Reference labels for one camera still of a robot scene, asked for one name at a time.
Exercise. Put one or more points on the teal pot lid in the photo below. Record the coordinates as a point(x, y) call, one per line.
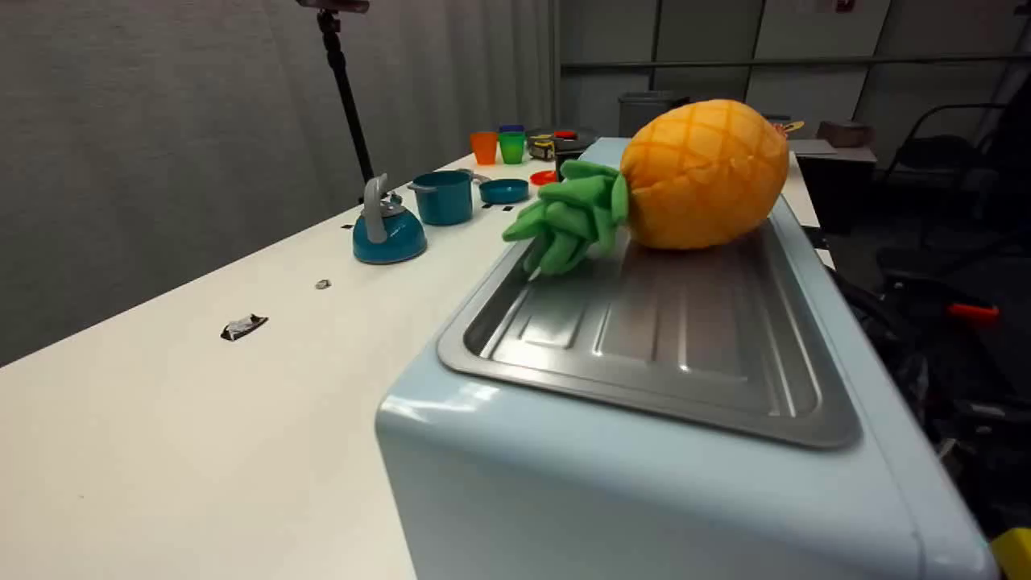
point(504, 190)

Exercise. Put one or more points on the small red lid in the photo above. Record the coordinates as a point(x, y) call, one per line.
point(542, 178)

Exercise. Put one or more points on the teal toy pot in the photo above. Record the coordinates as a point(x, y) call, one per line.
point(446, 198)

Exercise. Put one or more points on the teal toy kettle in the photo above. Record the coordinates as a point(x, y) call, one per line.
point(387, 239)

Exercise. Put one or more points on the green plastic cup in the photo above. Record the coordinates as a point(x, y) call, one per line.
point(514, 145)

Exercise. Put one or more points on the orange plastic cup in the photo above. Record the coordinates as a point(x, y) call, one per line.
point(483, 149)

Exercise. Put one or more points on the colourful toy block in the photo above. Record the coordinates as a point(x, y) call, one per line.
point(542, 145)

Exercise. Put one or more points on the small table screw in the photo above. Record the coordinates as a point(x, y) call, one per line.
point(322, 285)

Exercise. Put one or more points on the plush pineapple toy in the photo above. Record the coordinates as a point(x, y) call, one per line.
point(702, 178)

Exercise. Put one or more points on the light blue toaster oven station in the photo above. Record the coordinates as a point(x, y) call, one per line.
point(645, 503)

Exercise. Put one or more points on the black tripod pole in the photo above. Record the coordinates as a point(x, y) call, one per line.
point(345, 92)

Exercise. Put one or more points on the black office chair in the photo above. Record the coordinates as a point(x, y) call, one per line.
point(931, 149)

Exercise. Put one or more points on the yellow clamp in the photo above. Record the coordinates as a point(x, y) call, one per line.
point(1013, 555)

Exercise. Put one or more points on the metal table mount plate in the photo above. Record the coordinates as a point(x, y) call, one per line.
point(242, 326)

